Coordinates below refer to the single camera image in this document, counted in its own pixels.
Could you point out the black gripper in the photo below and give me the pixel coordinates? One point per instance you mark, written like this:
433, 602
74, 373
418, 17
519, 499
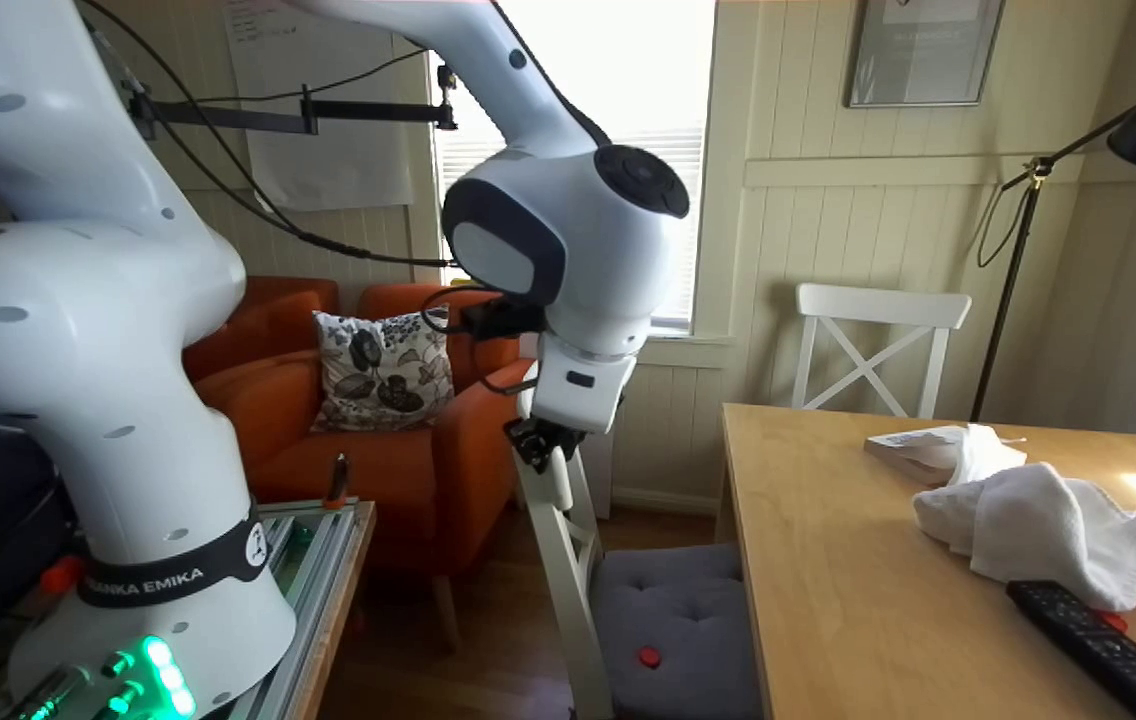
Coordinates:
535, 441

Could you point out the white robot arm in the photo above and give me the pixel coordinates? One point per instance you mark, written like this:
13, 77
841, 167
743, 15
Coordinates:
110, 272

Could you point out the orange armchair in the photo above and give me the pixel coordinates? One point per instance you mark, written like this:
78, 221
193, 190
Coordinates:
437, 486

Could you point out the patterned pillow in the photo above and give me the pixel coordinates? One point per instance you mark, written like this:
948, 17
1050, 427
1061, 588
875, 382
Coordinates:
380, 373

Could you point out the grey seat cushion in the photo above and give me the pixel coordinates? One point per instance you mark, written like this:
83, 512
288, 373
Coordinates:
678, 638

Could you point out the wooden table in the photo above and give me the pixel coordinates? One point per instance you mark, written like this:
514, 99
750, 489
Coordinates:
853, 609

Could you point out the white crumpled cloth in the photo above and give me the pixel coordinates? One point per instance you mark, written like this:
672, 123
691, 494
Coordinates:
1018, 516

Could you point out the framed picture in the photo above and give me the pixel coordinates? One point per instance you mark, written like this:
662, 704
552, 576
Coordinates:
920, 53

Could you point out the black remote control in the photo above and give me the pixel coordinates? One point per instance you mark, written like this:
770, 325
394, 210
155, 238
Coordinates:
1082, 634

